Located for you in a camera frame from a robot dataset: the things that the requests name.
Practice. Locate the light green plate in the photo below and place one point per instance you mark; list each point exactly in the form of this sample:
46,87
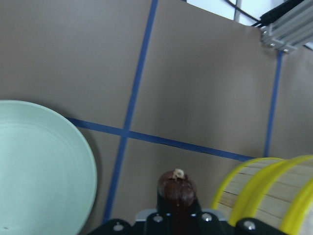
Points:
48,176

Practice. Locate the brown chocolate bun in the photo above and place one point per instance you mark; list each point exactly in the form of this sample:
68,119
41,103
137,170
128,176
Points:
177,190

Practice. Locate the aluminium frame post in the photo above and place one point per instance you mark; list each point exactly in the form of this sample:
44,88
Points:
288,26

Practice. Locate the yellow bamboo steamer basket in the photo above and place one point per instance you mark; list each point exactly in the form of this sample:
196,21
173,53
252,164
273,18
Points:
275,191

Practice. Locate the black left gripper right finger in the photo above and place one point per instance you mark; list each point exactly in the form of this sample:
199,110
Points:
195,208

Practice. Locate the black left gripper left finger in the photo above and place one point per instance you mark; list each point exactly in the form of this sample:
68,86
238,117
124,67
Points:
166,206

